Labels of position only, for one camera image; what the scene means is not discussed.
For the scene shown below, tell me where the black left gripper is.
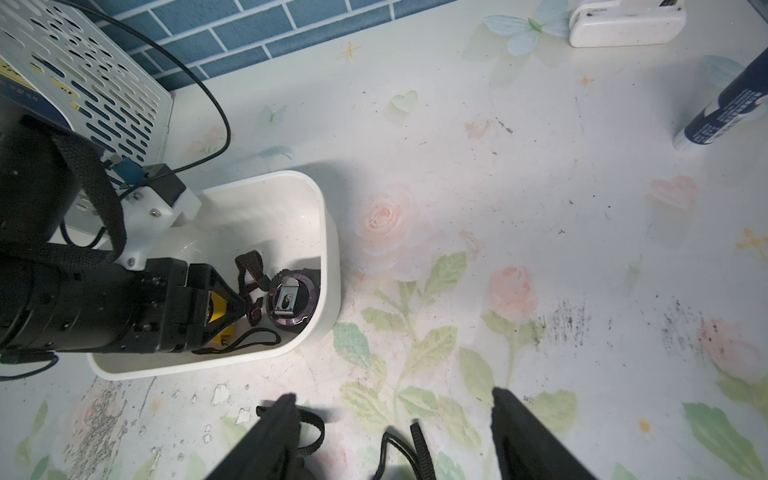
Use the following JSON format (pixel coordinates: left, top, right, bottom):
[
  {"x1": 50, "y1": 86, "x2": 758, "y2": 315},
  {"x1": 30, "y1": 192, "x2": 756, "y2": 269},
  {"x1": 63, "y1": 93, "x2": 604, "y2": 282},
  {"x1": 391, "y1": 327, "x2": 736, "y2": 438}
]
[{"x1": 1, "y1": 257, "x2": 246, "y2": 354}]

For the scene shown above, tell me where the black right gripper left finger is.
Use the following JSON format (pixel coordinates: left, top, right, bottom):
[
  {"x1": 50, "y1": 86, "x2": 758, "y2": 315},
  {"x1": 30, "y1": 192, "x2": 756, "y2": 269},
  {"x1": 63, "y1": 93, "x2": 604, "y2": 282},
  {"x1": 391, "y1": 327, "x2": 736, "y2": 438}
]
[{"x1": 206, "y1": 393, "x2": 300, "y2": 480}]

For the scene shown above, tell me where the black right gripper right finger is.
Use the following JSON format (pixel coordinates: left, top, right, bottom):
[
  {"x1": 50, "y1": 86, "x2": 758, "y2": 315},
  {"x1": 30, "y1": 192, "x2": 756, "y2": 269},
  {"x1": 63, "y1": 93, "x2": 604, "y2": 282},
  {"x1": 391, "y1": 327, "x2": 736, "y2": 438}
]
[{"x1": 491, "y1": 387, "x2": 596, "y2": 480}]

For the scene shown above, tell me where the yellow round tape measure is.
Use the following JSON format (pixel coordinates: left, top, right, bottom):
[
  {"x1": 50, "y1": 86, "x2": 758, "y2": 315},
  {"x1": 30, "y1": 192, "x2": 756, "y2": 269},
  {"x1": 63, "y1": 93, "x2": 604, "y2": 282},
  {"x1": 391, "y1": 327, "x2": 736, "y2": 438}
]
[{"x1": 204, "y1": 290, "x2": 242, "y2": 348}]

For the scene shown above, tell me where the black yellow tape measure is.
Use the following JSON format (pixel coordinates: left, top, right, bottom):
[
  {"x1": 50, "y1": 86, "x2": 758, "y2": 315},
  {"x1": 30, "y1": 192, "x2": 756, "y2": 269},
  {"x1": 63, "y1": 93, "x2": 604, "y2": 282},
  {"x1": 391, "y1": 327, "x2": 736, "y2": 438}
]
[{"x1": 373, "y1": 420, "x2": 436, "y2": 480}]

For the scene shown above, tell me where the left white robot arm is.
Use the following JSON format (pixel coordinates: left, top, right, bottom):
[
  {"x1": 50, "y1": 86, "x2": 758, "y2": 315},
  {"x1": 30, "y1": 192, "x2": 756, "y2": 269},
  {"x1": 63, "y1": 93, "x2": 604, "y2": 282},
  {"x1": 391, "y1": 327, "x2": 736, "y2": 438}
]
[{"x1": 1, "y1": 113, "x2": 246, "y2": 364}]

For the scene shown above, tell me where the small black round tape measure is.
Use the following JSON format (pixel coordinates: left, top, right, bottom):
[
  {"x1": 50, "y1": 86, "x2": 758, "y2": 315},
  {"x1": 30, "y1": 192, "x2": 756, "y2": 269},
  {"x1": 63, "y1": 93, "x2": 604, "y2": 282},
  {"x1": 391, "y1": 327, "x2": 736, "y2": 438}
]
[{"x1": 235, "y1": 250, "x2": 321, "y2": 333}]

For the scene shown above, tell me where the white oval storage box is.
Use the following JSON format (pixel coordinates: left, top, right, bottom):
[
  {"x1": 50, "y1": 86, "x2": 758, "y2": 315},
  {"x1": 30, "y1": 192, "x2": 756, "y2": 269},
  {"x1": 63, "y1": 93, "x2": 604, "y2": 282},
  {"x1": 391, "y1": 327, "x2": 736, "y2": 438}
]
[{"x1": 87, "y1": 171, "x2": 341, "y2": 381}]

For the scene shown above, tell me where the white perforated file organizer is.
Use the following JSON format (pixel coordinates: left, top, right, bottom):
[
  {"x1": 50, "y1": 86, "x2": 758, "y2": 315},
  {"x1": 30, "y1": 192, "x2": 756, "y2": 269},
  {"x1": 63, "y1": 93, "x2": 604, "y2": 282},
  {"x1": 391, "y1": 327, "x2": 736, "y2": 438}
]
[{"x1": 1, "y1": 0, "x2": 173, "y2": 165}]

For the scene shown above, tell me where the dark blue book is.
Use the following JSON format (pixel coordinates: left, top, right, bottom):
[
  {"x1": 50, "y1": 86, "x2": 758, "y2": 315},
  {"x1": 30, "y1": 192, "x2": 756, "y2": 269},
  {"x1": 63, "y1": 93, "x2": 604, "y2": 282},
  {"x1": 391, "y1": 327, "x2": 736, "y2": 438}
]
[{"x1": 1, "y1": 58, "x2": 71, "y2": 129}]

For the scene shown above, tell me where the white rectangular device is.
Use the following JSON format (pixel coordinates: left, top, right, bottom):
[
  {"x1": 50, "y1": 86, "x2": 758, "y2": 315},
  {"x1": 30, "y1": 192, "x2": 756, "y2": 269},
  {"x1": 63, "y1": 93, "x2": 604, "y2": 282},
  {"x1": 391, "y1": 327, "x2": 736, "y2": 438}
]
[{"x1": 569, "y1": 0, "x2": 687, "y2": 48}]

